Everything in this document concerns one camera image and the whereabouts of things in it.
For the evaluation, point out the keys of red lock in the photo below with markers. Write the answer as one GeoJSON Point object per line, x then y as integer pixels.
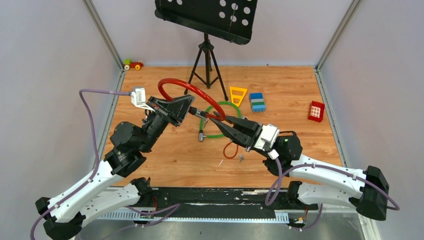
{"type": "Point", "coordinates": [205, 123]}

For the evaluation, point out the black music stand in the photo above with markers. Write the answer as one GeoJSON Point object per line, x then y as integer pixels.
{"type": "Point", "coordinates": [230, 20]}

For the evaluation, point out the red padlock with thin cable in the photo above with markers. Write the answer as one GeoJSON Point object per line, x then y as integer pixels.
{"type": "Point", "coordinates": [227, 154]}

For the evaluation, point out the green cable lock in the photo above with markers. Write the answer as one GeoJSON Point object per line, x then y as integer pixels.
{"type": "Point", "coordinates": [202, 136]}

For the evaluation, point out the blue green stacked blocks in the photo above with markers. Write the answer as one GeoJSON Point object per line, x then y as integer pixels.
{"type": "Point", "coordinates": [257, 102]}

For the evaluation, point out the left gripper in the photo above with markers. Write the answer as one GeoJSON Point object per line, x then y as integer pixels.
{"type": "Point", "coordinates": [178, 108]}

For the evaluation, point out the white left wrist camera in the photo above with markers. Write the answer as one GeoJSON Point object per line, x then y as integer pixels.
{"type": "Point", "coordinates": [138, 98]}

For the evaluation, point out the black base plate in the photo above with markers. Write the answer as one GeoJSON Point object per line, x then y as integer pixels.
{"type": "Point", "coordinates": [219, 203]}

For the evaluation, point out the small key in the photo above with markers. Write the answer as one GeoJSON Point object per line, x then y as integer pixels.
{"type": "Point", "coordinates": [241, 158]}

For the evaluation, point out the yellow triangular plastic piece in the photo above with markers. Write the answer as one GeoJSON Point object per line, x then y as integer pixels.
{"type": "Point", "coordinates": [237, 94]}

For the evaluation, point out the thick red cable lock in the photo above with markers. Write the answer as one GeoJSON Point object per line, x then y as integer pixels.
{"type": "Point", "coordinates": [194, 89]}

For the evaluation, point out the red window block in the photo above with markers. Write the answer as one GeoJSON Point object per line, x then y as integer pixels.
{"type": "Point", "coordinates": [316, 111]}

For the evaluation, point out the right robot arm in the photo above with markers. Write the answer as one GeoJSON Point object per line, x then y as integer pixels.
{"type": "Point", "coordinates": [365, 190]}

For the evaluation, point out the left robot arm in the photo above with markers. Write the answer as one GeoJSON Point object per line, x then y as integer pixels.
{"type": "Point", "coordinates": [66, 214]}

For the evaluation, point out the toy car red green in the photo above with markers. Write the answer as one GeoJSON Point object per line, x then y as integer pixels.
{"type": "Point", "coordinates": [129, 64]}

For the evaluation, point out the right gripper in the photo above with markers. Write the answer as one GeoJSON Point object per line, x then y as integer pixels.
{"type": "Point", "coordinates": [251, 130]}

